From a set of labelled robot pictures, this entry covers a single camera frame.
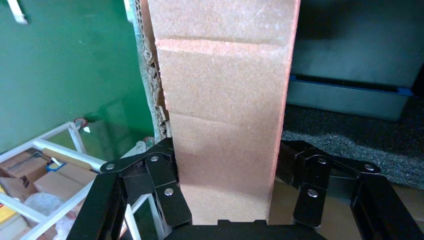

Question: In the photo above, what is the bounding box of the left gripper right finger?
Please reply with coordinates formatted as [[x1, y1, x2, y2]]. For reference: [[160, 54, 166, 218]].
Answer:
[[276, 140, 382, 229]]

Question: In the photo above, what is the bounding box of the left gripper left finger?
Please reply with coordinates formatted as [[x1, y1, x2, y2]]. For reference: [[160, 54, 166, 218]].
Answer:
[[100, 137, 193, 228]]

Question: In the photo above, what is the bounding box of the brown cardboard box flap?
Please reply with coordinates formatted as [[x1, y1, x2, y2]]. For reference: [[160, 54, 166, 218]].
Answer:
[[147, 0, 301, 226]]

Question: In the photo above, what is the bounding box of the tan cardboard tube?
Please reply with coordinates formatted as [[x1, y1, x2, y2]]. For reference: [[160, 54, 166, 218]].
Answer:
[[41, 148, 94, 171]]

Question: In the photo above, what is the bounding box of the large cardboard box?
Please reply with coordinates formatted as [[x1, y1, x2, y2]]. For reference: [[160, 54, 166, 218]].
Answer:
[[127, 0, 424, 240]]

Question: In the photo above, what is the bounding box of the black foam pad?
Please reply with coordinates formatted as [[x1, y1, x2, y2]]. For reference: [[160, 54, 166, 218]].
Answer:
[[281, 96, 424, 191]]

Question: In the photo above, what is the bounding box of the dark grey case blue stripe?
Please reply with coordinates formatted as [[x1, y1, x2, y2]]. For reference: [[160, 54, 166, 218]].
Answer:
[[286, 0, 424, 122]]

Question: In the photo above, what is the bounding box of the plain brown carton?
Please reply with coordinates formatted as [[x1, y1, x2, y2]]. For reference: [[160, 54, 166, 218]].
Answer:
[[33, 162, 99, 203]]

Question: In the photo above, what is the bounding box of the clear plastic bag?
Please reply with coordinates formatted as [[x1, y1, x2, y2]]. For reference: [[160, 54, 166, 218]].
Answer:
[[23, 192, 75, 240]]

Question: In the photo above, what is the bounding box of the brown carton with black print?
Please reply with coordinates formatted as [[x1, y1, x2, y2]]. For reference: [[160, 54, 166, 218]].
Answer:
[[0, 148, 51, 201]]

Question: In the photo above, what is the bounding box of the yellow packet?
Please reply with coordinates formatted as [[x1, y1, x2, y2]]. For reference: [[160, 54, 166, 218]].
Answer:
[[0, 185, 19, 226]]

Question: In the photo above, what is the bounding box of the white metal tube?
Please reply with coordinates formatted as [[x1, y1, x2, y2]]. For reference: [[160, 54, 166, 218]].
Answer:
[[6, 0, 28, 26]]

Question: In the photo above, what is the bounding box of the white frame cart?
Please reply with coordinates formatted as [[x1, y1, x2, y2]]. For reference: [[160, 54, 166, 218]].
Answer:
[[0, 121, 167, 240]]

